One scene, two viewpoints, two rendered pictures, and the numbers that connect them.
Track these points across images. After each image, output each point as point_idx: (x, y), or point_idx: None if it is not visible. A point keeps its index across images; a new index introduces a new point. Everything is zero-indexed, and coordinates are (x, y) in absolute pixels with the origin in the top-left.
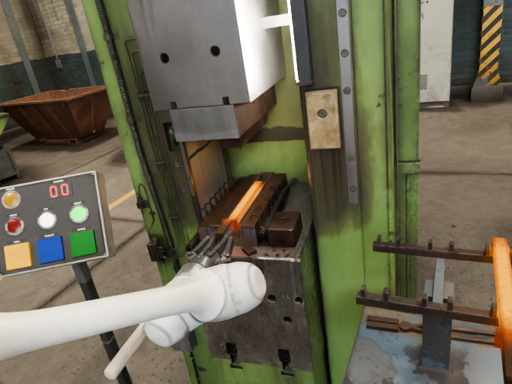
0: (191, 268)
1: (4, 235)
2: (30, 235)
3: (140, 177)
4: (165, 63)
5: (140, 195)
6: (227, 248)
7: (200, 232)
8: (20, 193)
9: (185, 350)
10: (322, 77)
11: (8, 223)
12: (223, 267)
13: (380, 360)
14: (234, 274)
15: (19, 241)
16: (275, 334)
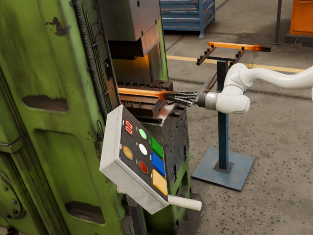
0: (213, 93)
1: (147, 177)
2: (149, 165)
3: (97, 114)
4: (138, 7)
5: (98, 130)
6: (189, 91)
7: (153, 111)
8: (125, 144)
9: None
10: None
11: (141, 168)
12: (239, 66)
13: None
14: (242, 65)
15: (152, 174)
16: (182, 140)
